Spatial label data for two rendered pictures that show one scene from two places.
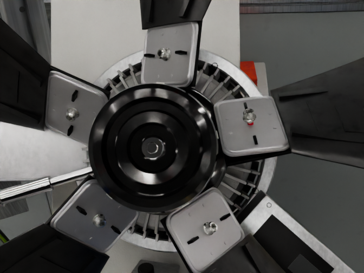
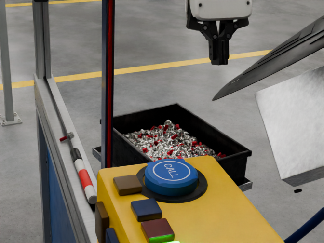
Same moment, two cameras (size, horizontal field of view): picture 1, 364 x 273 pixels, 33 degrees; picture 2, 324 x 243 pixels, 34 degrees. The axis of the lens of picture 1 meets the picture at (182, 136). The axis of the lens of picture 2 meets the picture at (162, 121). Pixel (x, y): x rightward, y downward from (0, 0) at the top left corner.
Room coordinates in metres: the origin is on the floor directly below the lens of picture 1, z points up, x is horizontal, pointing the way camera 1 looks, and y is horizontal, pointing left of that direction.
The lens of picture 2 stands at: (1.00, -0.60, 1.29)
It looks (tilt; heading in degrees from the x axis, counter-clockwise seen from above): 26 degrees down; 155
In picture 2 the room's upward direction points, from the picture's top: 3 degrees clockwise
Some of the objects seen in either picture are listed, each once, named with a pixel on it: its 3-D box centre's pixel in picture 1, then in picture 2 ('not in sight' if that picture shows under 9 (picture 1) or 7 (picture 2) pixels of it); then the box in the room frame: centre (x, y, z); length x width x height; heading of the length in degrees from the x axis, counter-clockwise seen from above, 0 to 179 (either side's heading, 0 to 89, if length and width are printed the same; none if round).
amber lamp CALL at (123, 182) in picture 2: not in sight; (127, 184); (0.70, -0.48, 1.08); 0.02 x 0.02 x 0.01; 86
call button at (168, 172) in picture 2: not in sight; (170, 178); (0.70, -0.45, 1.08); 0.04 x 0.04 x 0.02
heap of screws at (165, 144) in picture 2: not in sight; (170, 155); (0.29, -0.25, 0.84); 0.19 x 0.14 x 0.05; 9
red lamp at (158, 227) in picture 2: not in sight; (157, 231); (0.76, -0.48, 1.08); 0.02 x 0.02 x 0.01; 86
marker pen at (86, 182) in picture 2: not in sight; (83, 174); (0.35, -0.42, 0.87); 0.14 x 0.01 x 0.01; 176
